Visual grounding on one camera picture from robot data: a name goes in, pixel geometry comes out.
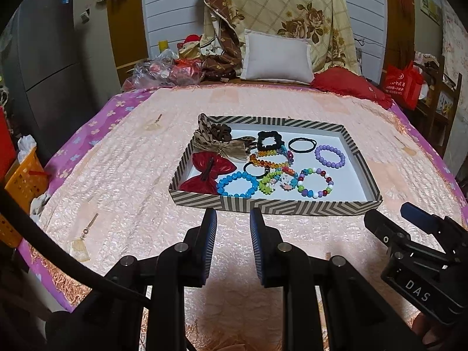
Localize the red packets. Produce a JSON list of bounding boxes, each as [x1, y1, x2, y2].
[[172, 58, 205, 86]]

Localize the orange crystal bead bracelet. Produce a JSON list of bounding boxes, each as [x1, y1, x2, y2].
[[250, 145, 295, 172]]

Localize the brown wooden door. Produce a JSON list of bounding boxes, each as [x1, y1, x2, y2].
[[106, 0, 147, 85], [384, 0, 415, 77]]

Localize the red cushion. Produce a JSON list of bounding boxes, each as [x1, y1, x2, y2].
[[311, 68, 393, 108]]

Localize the brown patterned cloth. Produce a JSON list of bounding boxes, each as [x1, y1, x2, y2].
[[188, 0, 244, 81]]

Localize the leopard print bow hair tie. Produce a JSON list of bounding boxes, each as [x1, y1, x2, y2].
[[193, 113, 257, 162]]

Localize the red satin bow hair clip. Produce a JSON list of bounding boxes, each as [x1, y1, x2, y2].
[[178, 152, 238, 194]]

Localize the wooden chair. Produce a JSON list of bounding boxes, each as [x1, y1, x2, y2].
[[413, 53, 463, 158]]

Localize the pink quilted bedspread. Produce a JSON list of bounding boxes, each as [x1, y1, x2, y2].
[[22, 82, 468, 351]]

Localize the cream floral quilt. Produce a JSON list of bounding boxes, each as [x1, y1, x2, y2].
[[203, 0, 362, 77]]

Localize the striped cardboard box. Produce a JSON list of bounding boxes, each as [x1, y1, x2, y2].
[[168, 115, 383, 216]]

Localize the clear plastic bag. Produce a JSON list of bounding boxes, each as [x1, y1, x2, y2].
[[122, 48, 180, 90]]

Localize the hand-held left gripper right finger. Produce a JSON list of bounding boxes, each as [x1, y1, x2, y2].
[[249, 207, 403, 351]]

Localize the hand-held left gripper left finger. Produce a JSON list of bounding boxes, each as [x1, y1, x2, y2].
[[102, 208, 218, 351]]

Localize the grey refrigerator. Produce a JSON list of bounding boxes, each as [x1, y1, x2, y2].
[[0, 0, 112, 158]]

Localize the orange plastic basket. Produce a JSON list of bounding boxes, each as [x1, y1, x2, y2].
[[0, 212, 24, 249], [4, 146, 50, 214]]

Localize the floral curtain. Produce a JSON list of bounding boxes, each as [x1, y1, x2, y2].
[[441, 0, 468, 92]]

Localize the white cloth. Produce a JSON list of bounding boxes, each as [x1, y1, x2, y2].
[[29, 192, 52, 223], [18, 135, 36, 161]]

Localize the red plush toy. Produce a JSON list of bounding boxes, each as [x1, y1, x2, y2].
[[177, 34, 203, 61]]

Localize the multicolour bead bracelet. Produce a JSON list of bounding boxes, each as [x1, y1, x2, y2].
[[297, 167, 334, 199]]

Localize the brown scrunchie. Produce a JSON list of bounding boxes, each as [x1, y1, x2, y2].
[[209, 122, 235, 143]]

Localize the green bead bracelet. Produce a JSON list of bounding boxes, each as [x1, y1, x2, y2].
[[258, 166, 298, 195]]

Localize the thin black hair tie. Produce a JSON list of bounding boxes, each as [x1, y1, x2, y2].
[[288, 137, 317, 153]]

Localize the red shopping bag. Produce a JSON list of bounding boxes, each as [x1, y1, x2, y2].
[[379, 61, 425, 111]]

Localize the white pillow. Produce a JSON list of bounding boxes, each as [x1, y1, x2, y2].
[[239, 28, 315, 84]]

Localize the black hair tie with charm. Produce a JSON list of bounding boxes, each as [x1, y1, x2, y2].
[[243, 161, 273, 179]]

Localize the wall picture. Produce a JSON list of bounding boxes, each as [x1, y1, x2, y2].
[[419, 0, 442, 26]]

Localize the blue bead bracelet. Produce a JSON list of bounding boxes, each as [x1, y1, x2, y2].
[[216, 171, 258, 198]]

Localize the black cable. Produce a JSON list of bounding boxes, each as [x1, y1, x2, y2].
[[0, 186, 152, 308]]

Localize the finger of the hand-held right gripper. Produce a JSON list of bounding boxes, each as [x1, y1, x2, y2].
[[364, 209, 411, 254], [400, 202, 462, 250]]

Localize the black scrunchie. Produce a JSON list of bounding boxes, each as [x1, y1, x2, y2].
[[256, 130, 286, 151]]

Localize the purple bead bracelet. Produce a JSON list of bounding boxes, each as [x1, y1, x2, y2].
[[314, 144, 346, 169]]

